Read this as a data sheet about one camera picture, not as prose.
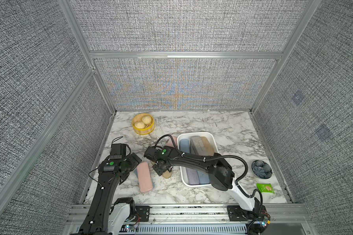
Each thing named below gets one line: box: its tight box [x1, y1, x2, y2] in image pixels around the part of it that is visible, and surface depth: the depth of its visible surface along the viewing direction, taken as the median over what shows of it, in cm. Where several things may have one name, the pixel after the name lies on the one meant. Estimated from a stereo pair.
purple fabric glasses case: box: [185, 167, 201, 185], surface depth 83 cm
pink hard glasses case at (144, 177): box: [136, 162, 153, 193], surface depth 83 cm
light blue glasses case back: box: [179, 138, 191, 154], surface depth 100 cm
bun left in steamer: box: [134, 121, 146, 129], surface depth 106 cm
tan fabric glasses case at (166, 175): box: [161, 170, 173, 179], surface depth 83 cm
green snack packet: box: [256, 183, 275, 194], surface depth 83 cm
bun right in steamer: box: [141, 115, 152, 125], surface depth 108 cm
